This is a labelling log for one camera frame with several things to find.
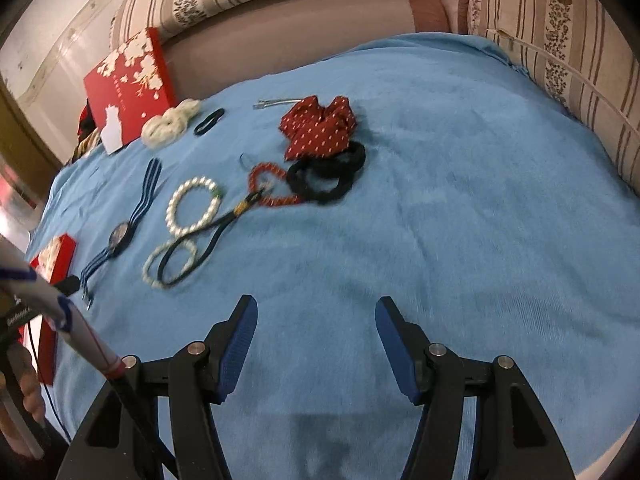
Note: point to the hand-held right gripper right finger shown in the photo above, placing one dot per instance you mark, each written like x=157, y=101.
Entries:
x=395, y=347

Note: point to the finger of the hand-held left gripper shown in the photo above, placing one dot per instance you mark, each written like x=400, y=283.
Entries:
x=67, y=285

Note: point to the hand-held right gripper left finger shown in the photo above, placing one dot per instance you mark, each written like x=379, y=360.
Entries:
x=239, y=347

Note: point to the red box tray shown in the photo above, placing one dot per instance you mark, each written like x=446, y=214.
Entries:
x=67, y=255

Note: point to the black scrunchie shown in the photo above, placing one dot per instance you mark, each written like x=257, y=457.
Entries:
x=356, y=157
x=312, y=186

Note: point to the red polka dot scrunchie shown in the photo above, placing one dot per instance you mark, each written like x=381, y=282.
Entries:
x=315, y=130

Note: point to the person's left hand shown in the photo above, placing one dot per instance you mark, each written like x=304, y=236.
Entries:
x=27, y=385

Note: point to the blue blanket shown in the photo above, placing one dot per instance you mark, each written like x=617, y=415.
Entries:
x=450, y=210

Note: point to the pile of clothes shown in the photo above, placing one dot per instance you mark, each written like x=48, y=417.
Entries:
x=85, y=125

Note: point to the wooden glazed door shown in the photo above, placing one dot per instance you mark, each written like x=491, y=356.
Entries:
x=20, y=130

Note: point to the cream scrunchie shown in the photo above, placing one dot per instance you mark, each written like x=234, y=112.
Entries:
x=162, y=130

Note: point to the red floral box lid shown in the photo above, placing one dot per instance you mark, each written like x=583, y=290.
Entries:
x=130, y=95

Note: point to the silver hair clip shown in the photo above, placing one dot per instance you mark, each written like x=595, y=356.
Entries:
x=275, y=103

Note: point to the pink upholstered bed frame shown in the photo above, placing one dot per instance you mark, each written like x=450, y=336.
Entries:
x=300, y=30

